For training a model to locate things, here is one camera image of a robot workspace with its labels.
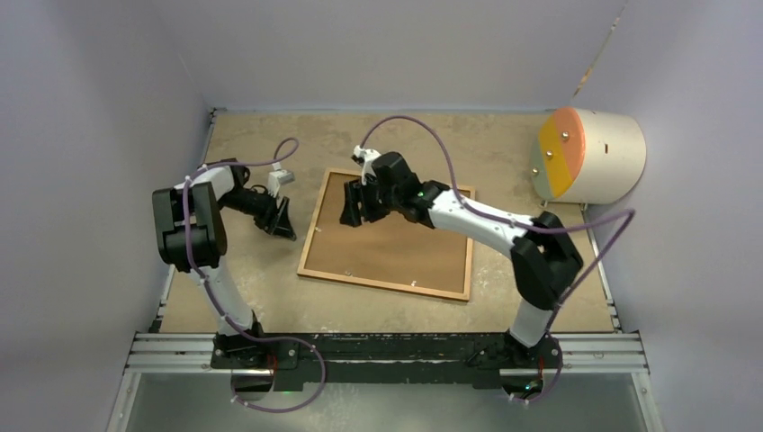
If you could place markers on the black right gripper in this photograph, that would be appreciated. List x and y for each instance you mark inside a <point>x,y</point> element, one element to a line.
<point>352,216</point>

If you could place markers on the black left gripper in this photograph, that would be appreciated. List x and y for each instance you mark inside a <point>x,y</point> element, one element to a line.
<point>282,226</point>

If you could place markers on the brown backing board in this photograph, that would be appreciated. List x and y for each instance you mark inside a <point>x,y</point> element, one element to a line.
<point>393,244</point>

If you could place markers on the wooden picture frame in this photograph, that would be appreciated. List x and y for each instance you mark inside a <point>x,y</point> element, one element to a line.
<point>381,285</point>

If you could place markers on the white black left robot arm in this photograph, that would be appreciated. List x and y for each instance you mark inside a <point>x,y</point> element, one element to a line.
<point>191,237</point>

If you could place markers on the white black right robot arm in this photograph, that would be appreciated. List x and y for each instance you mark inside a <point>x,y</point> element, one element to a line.
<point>545,260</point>

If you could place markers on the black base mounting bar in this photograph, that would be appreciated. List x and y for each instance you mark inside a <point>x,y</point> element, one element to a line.
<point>484,361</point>

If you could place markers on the cream cylinder with coloured lid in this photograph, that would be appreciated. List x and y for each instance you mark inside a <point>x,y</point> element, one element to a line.
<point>587,157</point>

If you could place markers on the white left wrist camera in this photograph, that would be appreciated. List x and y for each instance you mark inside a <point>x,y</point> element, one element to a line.
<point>278,177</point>

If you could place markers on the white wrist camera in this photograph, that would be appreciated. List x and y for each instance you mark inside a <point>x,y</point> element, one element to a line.
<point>278,177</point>
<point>364,158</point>

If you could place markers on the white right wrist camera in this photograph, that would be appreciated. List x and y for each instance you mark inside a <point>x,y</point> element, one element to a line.
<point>364,158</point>

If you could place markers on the aluminium rail frame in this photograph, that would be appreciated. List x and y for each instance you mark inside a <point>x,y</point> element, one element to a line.
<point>581,353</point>

